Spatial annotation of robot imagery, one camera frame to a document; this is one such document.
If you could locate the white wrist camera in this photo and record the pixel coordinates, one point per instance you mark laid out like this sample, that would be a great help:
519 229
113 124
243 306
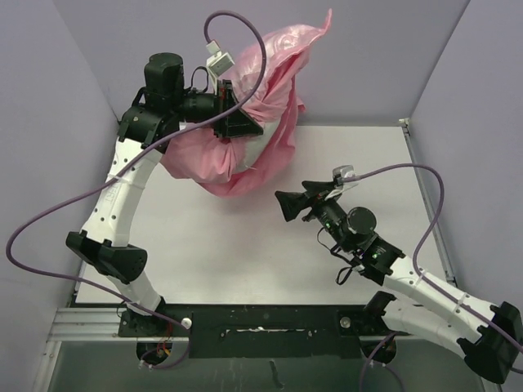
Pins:
219 61
344 178

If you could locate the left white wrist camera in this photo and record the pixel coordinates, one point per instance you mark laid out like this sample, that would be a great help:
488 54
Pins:
219 61

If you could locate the pink pillow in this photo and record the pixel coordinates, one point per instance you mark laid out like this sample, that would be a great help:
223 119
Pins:
255 146

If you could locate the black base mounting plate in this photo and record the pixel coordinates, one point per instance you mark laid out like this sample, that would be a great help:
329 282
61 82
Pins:
263 331

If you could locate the aluminium frame rail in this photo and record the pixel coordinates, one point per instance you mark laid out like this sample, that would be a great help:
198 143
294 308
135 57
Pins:
309 264

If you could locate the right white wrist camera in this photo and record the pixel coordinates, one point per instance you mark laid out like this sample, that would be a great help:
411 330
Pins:
344 178

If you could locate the pink satin rose pillowcase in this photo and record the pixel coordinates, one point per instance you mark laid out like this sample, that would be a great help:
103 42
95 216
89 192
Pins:
211 162

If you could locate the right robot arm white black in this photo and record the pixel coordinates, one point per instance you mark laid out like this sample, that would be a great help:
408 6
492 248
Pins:
488 337

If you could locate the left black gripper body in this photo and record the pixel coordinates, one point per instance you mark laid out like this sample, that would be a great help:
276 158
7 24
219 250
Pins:
201 107

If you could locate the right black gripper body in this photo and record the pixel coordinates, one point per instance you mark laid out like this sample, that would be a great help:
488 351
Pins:
327 212

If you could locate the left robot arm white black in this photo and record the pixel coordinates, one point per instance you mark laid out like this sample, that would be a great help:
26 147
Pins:
157 111

